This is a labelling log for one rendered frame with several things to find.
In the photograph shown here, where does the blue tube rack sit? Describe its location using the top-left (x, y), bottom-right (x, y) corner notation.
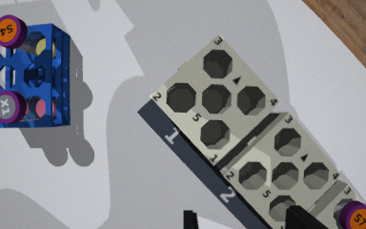
top-left (0, 23), bottom-right (71, 128)

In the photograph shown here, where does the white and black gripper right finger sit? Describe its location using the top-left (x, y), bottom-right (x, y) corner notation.
top-left (285, 205), bottom-right (329, 229)

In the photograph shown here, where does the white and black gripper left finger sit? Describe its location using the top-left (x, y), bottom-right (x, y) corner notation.
top-left (183, 210), bottom-right (199, 229)

